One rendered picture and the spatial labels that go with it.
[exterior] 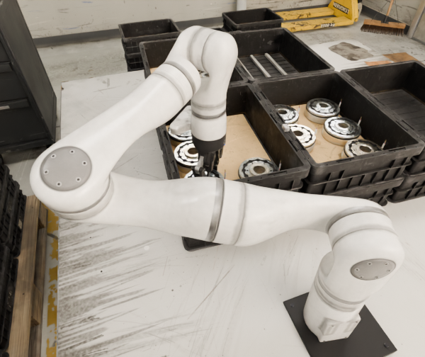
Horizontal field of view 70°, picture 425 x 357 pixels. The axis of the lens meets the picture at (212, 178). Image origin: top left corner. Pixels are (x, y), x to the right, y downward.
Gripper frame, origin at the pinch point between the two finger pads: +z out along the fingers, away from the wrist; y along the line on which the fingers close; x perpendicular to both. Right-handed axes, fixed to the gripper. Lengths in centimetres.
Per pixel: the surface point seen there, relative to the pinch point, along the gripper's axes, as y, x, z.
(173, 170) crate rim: -8.5, 4.6, -7.8
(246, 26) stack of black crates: 178, 50, 27
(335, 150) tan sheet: 25.7, -27.3, 2.3
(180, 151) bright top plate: 4.7, 10.6, -1.0
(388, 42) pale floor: 358, -63, 85
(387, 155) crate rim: 15.8, -37.5, -7.3
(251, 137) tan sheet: 22.0, -3.6, 2.2
